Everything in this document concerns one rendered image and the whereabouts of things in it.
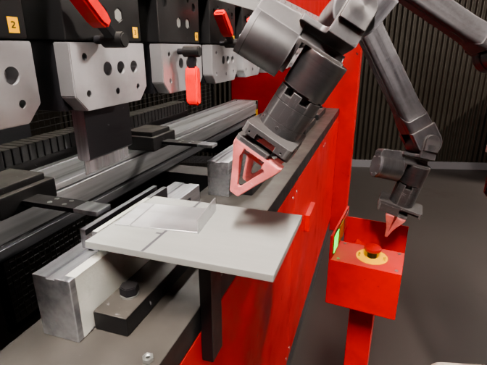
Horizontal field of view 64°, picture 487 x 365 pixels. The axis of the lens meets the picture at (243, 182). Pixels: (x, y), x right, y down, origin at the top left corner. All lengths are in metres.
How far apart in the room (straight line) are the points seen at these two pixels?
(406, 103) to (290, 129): 0.52
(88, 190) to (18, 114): 0.53
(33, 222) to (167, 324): 0.37
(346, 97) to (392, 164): 1.73
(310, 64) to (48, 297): 0.44
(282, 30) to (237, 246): 0.27
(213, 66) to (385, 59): 0.38
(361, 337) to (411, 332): 0.96
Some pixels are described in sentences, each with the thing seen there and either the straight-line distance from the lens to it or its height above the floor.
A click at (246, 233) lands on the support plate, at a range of 0.55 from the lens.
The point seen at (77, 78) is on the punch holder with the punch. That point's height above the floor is 1.21.
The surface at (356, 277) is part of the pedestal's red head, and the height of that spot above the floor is 0.75.
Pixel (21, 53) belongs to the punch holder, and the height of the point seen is 1.24.
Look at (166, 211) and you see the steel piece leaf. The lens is 0.63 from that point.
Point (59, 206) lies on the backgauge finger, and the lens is 0.70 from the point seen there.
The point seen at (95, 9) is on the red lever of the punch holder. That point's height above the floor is 1.29.
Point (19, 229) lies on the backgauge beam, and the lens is 0.83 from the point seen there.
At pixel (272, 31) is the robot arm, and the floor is 1.26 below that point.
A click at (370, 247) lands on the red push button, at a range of 0.96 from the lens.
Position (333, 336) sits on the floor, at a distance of 1.95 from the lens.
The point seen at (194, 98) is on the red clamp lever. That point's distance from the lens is 0.69.
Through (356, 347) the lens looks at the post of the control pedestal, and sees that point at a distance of 1.16.
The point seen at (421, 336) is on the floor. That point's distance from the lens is 2.08.
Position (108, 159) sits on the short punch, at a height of 1.09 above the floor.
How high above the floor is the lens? 1.25
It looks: 19 degrees down
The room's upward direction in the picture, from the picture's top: straight up
